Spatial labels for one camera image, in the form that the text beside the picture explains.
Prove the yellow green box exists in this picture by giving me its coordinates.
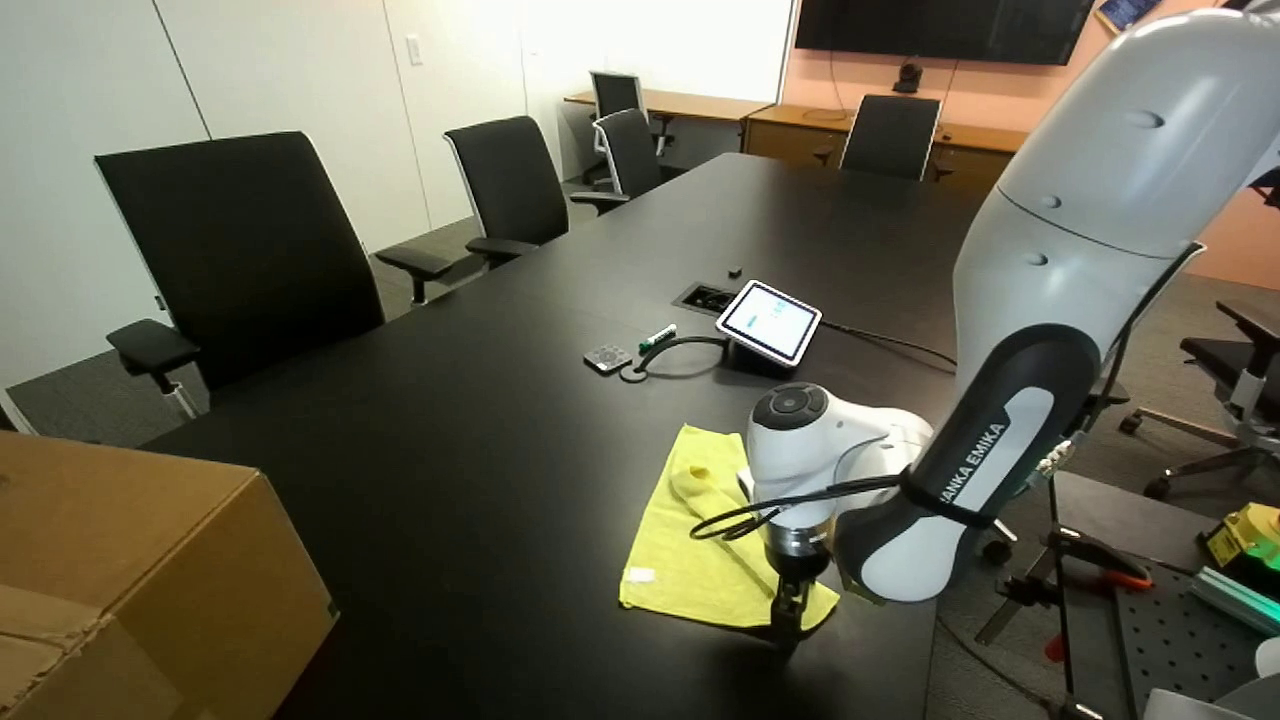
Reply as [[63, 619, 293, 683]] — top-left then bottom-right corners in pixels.
[[1200, 502, 1280, 579]]

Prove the small black phone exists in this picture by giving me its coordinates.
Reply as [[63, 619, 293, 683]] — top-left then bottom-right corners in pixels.
[[580, 346, 641, 382]]

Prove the black table cable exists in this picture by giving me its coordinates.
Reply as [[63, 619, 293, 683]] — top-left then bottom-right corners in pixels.
[[617, 322, 735, 390]]

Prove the brown cardboard box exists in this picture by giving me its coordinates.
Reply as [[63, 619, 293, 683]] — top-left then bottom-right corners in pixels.
[[0, 427, 342, 720]]

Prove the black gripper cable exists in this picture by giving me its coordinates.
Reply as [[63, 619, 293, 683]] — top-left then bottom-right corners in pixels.
[[682, 469, 925, 545]]

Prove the teal box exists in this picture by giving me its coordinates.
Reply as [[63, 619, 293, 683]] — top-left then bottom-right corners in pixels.
[[1187, 565, 1280, 641]]

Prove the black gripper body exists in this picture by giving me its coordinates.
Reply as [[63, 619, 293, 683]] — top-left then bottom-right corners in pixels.
[[762, 526, 829, 601]]

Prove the white tablet with black frame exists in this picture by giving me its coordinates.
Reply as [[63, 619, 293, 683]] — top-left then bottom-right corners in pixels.
[[712, 277, 829, 371]]

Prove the red handled tool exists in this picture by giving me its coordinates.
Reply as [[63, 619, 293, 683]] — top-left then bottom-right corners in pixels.
[[1045, 526, 1161, 601]]

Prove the large black office chair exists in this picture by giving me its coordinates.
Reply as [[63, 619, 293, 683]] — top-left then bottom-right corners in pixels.
[[93, 128, 393, 423]]

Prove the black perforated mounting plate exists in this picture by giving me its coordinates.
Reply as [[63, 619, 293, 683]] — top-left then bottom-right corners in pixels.
[[1107, 579, 1280, 720]]

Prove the yellow towel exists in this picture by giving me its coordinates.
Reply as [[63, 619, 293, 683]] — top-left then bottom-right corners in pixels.
[[613, 421, 843, 635]]

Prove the black tripod stand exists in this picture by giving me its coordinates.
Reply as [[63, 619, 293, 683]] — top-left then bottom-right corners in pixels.
[[967, 471, 1168, 720]]

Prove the black wall television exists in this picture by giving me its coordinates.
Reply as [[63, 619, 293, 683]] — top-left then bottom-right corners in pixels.
[[793, 0, 1100, 68]]

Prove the wooden sideboard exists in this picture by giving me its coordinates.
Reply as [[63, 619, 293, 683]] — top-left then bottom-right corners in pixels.
[[561, 86, 1015, 195]]

